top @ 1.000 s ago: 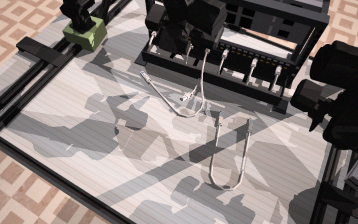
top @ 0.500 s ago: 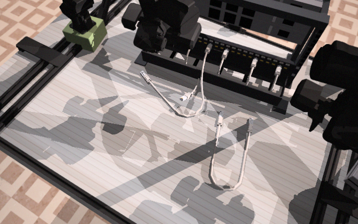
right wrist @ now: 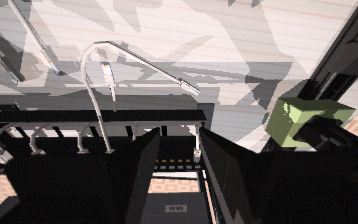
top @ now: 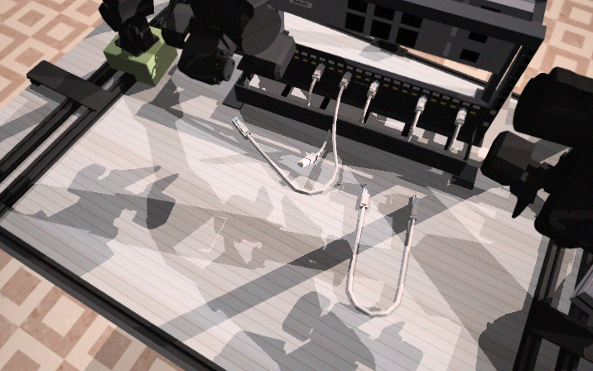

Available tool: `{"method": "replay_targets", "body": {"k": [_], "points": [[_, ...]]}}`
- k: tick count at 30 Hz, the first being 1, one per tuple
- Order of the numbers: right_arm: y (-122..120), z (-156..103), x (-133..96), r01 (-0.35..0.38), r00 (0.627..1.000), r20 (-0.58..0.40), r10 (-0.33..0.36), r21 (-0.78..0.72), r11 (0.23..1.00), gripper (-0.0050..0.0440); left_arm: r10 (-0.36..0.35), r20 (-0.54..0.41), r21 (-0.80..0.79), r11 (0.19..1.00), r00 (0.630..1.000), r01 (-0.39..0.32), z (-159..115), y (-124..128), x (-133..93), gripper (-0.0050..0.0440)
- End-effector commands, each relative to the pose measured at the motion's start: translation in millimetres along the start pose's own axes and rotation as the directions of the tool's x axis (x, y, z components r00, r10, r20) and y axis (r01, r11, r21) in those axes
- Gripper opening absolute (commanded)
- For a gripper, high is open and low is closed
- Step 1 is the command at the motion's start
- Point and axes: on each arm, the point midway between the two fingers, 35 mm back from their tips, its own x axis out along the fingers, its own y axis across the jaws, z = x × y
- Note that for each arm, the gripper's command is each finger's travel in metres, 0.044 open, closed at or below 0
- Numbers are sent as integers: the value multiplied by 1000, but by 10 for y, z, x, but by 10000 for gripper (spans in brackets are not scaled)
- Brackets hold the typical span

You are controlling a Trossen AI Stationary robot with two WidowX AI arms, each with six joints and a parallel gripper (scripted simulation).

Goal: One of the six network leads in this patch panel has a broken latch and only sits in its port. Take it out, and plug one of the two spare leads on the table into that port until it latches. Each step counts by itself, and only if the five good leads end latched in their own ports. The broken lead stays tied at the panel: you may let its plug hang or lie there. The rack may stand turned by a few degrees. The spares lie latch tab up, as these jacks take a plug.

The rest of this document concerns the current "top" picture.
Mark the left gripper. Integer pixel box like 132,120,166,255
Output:
480,131,593,219

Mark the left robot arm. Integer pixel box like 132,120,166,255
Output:
513,66,593,255

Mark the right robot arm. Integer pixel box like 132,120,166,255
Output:
99,0,282,85

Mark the black patch panel rack frame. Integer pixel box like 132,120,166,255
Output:
270,0,547,147

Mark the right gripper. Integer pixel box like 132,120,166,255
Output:
162,3,296,81

